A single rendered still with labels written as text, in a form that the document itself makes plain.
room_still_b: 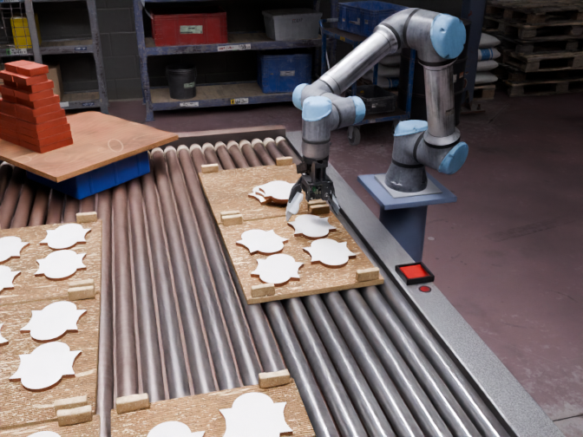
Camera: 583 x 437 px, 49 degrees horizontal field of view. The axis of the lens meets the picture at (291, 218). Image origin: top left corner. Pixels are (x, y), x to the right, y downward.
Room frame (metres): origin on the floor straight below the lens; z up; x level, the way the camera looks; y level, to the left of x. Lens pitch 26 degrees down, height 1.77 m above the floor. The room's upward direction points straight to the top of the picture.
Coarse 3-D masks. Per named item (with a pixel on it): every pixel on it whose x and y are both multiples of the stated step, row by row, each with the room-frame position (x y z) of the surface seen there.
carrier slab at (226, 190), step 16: (208, 176) 2.02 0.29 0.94; (224, 176) 2.02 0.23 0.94; (240, 176) 2.02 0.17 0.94; (256, 176) 2.02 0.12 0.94; (272, 176) 2.02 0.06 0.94; (288, 176) 2.02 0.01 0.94; (208, 192) 1.88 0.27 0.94; (224, 192) 1.88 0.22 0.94; (240, 192) 1.88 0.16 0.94; (304, 192) 1.88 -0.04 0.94; (224, 208) 1.77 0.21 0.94; (240, 208) 1.77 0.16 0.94; (256, 208) 1.77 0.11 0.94; (272, 208) 1.77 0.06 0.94; (304, 208) 1.77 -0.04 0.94
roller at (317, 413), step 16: (208, 144) 2.39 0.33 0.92; (208, 160) 2.24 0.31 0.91; (272, 304) 1.26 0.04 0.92; (272, 320) 1.21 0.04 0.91; (288, 320) 1.22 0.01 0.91; (288, 336) 1.14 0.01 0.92; (288, 352) 1.09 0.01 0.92; (288, 368) 1.06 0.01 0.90; (304, 368) 1.03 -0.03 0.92; (304, 384) 0.99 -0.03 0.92; (304, 400) 0.95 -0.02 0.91; (320, 400) 0.94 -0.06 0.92; (320, 416) 0.89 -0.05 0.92; (320, 432) 0.86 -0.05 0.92; (336, 432) 0.86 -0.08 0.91
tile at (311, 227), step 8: (304, 216) 1.69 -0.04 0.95; (312, 216) 1.69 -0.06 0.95; (288, 224) 1.64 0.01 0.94; (296, 224) 1.64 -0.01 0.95; (304, 224) 1.64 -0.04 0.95; (312, 224) 1.64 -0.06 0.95; (320, 224) 1.64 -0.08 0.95; (328, 224) 1.64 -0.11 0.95; (296, 232) 1.58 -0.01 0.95; (304, 232) 1.58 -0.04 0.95; (312, 232) 1.58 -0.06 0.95; (320, 232) 1.58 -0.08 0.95; (328, 232) 1.59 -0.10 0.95
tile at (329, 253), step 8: (320, 240) 1.53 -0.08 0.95; (328, 240) 1.53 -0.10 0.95; (304, 248) 1.49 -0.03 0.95; (312, 248) 1.49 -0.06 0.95; (320, 248) 1.49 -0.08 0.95; (328, 248) 1.49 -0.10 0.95; (336, 248) 1.49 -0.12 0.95; (344, 248) 1.49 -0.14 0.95; (312, 256) 1.45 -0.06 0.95; (320, 256) 1.45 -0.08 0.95; (328, 256) 1.45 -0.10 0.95; (336, 256) 1.45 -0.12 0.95; (344, 256) 1.45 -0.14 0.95; (352, 256) 1.45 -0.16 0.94; (328, 264) 1.41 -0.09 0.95; (336, 264) 1.40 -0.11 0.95; (344, 264) 1.42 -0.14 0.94
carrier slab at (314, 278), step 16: (256, 224) 1.66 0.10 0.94; (272, 224) 1.66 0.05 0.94; (336, 224) 1.66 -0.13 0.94; (224, 240) 1.56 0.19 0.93; (288, 240) 1.56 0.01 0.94; (304, 240) 1.56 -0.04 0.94; (336, 240) 1.56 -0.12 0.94; (352, 240) 1.56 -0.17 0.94; (240, 256) 1.47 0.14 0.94; (256, 256) 1.47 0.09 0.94; (304, 256) 1.47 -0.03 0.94; (240, 272) 1.38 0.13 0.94; (304, 272) 1.38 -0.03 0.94; (320, 272) 1.38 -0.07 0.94; (336, 272) 1.38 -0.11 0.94; (352, 272) 1.38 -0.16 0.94; (288, 288) 1.31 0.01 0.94; (304, 288) 1.31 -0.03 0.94; (320, 288) 1.31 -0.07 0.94; (336, 288) 1.32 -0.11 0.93; (352, 288) 1.33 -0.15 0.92
